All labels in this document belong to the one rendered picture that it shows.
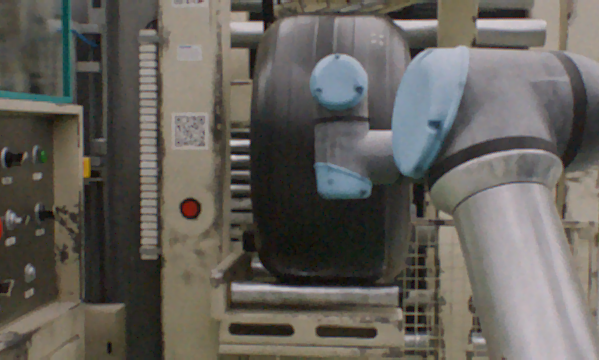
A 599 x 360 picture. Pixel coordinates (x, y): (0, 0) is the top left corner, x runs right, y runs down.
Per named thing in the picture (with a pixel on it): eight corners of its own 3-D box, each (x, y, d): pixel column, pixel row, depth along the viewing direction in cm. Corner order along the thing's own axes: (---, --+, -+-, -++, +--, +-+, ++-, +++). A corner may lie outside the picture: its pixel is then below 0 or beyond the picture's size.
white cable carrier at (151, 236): (141, 259, 169) (139, 29, 167) (147, 255, 174) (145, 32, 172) (161, 259, 169) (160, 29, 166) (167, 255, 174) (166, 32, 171)
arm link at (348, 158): (404, 195, 110) (400, 115, 111) (325, 197, 107) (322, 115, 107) (382, 198, 117) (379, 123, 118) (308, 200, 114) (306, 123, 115)
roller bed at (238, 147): (199, 255, 207) (198, 138, 205) (210, 246, 222) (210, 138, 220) (276, 256, 205) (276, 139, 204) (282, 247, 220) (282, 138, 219)
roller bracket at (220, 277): (209, 322, 156) (208, 272, 155) (241, 283, 196) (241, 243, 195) (226, 322, 156) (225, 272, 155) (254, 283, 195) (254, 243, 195)
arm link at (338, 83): (309, 114, 107) (307, 51, 108) (314, 125, 118) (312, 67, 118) (369, 112, 106) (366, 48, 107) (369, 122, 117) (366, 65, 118)
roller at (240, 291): (229, 285, 164) (227, 306, 162) (226, 276, 161) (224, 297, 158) (402, 288, 162) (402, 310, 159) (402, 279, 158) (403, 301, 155)
